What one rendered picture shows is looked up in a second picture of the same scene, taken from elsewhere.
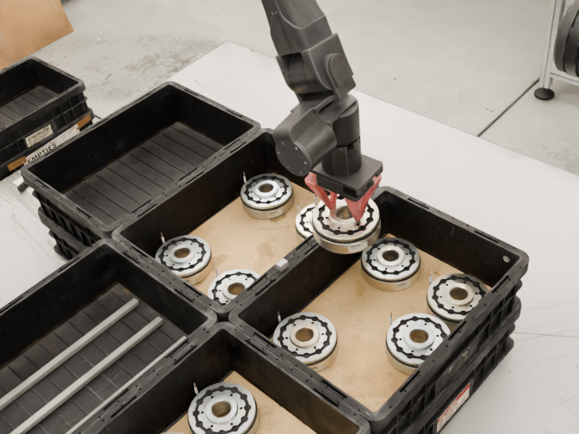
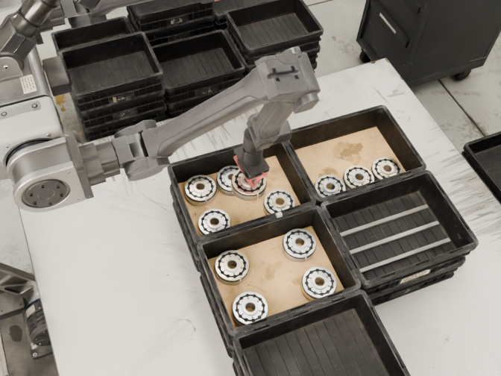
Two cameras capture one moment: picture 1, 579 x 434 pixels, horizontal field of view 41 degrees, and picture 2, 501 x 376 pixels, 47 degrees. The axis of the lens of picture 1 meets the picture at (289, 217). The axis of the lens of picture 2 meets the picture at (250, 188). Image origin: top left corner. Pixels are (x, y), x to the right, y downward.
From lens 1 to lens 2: 1.88 m
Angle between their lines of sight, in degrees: 81
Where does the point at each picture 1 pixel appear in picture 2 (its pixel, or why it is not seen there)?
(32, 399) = (414, 245)
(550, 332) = (151, 201)
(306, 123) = not seen: hidden behind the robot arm
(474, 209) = (116, 291)
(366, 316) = (242, 209)
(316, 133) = not seen: hidden behind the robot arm
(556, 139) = not seen: outside the picture
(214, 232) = (292, 304)
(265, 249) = (269, 274)
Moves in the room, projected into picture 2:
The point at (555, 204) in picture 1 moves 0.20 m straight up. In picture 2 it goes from (71, 268) to (57, 239)
